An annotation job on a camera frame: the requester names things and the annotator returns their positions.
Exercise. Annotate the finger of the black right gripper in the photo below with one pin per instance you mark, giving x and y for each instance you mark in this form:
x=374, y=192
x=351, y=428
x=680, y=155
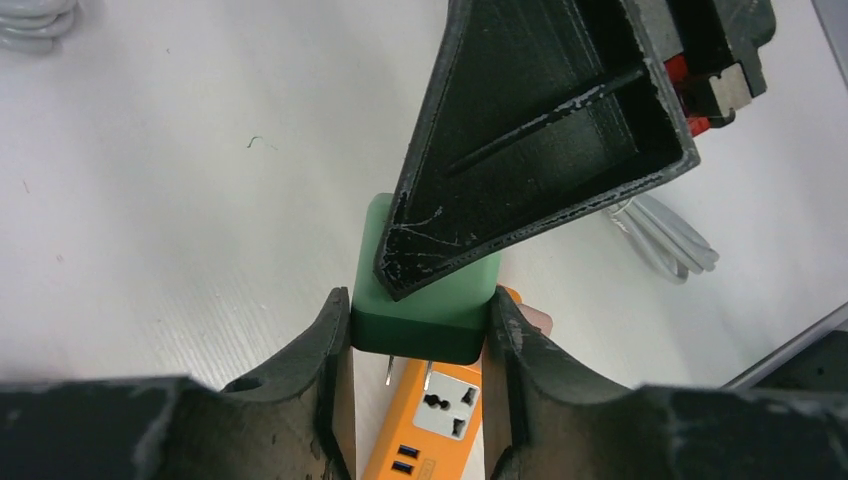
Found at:
x=536, y=114

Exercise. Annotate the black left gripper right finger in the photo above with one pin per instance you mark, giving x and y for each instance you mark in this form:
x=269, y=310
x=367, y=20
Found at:
x=548, y=416

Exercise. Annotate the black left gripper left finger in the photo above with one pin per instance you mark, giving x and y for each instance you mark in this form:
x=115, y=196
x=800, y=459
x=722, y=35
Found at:
x=291, y=417

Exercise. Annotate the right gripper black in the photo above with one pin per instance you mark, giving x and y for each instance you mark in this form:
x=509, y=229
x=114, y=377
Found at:
x=710, y=53

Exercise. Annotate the pink adapter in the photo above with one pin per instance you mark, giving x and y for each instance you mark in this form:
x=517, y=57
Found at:
x=538, y=319

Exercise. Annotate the orange power strip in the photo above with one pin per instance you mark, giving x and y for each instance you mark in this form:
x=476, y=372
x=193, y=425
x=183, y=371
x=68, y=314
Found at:
x=431, y=423

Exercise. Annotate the green adapter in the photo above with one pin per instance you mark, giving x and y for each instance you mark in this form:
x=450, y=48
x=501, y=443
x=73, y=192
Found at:
x=444, y=322

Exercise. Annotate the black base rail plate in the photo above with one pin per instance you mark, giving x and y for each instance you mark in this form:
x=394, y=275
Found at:
x=813, y=361

